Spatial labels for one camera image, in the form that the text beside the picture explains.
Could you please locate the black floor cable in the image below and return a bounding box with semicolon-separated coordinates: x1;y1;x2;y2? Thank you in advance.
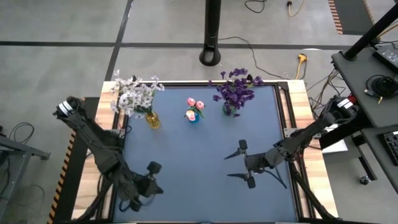
218;36;289;80

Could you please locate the grey side desk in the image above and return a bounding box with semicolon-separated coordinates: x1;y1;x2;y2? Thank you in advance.
331;43;398;190

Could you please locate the black diagonal pole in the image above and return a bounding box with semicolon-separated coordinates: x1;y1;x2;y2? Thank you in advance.
343;2;398;62

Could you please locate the grey metal stand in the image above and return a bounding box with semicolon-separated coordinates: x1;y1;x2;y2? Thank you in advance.
0;126;52;224

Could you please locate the black framed wooden table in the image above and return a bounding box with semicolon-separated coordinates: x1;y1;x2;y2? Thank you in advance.
70;73;340;224

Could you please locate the blue table mat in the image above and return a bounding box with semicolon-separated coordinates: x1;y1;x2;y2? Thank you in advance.
112;85;299;223

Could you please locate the black cable bundle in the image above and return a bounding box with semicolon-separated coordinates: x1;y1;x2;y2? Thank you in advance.
306;68;349;121

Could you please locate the yellow extension cable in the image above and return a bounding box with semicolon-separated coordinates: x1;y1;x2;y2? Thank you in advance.
286;1;304;18

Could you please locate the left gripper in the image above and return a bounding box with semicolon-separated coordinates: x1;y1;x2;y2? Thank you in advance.
129;161;165;213

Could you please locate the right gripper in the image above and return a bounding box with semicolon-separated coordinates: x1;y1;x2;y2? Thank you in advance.
223;139;268;189

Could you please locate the coiled black cable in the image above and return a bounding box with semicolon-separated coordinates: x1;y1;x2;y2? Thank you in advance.
364;74;398;100

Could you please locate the green glass vase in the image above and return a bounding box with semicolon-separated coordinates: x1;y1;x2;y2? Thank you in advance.
221;101;237;116

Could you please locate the black hazard-edged floor mat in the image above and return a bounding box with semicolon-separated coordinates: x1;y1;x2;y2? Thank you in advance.
328;0;376;35
46;96;100;224

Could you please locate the yellow power plug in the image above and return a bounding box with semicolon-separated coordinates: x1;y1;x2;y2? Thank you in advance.
294;53;308;80

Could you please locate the black flat device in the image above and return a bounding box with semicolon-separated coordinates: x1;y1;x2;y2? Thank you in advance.
373;43;398;74

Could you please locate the black keyboard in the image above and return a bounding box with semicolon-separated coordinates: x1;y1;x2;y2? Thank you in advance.
377;130;398;166

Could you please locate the white paper sheet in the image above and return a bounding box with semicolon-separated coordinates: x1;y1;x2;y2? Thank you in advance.
313;124;348;154

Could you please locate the yellow glass vase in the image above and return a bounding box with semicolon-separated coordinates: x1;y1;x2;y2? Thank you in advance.
145;111;162;130

